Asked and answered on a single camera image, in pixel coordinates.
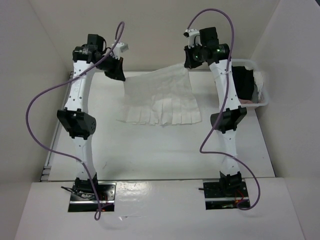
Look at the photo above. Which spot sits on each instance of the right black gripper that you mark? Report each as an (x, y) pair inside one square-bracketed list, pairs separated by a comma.
[(189, 63)]

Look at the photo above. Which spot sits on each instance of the black skirt in basket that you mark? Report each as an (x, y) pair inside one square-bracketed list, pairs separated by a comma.
[(244, 82)]

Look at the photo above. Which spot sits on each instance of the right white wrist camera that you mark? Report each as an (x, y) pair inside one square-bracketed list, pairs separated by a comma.
[(193, 37)]

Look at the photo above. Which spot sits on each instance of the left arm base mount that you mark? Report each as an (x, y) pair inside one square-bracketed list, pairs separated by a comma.
[(87, 202)]

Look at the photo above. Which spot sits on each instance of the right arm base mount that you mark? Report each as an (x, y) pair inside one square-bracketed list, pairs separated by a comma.
[(215, 199)]

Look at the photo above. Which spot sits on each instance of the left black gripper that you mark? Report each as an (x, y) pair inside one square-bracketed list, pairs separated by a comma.
[(117, 73)]

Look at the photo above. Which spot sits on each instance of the white garment in basket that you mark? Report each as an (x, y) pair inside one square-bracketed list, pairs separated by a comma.
[(259, 79)]

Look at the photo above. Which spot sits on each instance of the white plastic laundry basket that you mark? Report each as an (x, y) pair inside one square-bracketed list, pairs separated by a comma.
[(261, 97)]

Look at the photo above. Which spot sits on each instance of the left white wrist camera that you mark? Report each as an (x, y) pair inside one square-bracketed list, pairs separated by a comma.
[(118, 49)]

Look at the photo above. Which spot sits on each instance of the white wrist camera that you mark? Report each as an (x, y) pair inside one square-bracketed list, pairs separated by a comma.
[(118, 49), (193, 37)]

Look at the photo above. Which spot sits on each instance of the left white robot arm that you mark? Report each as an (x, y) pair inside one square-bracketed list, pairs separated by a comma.
[(75, 117)]

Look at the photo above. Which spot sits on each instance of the pink garment in basket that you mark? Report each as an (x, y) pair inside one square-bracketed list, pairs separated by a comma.
[(245, 102)]

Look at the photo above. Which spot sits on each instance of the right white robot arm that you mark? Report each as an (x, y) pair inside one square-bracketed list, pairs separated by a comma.
[(225, 123)]

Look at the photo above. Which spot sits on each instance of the white pleated skirt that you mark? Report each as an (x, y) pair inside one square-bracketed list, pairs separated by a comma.
[(162, 97)]

